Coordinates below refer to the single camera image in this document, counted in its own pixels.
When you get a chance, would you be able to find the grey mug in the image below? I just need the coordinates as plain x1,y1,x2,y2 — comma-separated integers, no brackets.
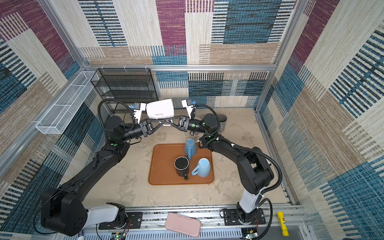
218,114,228,133

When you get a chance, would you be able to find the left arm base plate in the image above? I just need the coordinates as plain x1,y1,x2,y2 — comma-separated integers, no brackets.
98,212,143,230

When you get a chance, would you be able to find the black mesh shelf rack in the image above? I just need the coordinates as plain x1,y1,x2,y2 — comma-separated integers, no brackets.
91,68,159,105

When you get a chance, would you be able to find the black mug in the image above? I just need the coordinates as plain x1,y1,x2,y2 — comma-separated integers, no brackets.
174,157,190,181

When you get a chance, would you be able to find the white faceted mug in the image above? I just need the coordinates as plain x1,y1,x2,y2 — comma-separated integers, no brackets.
146,99,175,119

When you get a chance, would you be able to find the blue patterned mug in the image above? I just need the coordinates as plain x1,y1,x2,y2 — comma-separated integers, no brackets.
184,139,197,160

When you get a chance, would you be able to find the yellow marker right rail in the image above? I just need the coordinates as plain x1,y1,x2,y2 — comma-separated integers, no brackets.
277,212,289,237

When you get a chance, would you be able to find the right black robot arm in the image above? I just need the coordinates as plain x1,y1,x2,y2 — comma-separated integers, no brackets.
164,105,283,224

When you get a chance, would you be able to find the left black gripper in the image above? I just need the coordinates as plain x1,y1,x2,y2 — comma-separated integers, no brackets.
120,120,164,145

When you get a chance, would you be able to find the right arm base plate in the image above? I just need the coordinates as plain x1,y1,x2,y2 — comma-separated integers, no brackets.
219,208,266,226

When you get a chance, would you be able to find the brown serving tray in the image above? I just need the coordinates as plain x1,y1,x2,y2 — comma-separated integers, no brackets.
148,143,215,185

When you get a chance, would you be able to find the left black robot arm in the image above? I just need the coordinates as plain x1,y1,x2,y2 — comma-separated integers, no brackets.
40,104,173,236

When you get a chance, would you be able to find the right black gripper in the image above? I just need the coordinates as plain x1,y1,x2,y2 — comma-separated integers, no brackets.
166,114,208,134

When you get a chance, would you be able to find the pink pouch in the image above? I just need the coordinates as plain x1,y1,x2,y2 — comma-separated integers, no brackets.
165,213,201,238

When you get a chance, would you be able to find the light blue mug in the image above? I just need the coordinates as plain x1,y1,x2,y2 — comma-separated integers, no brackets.
192,158,211,178

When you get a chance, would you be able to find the white wire wall basket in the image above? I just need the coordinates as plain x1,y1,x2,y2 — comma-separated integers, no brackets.
36,71,95,135

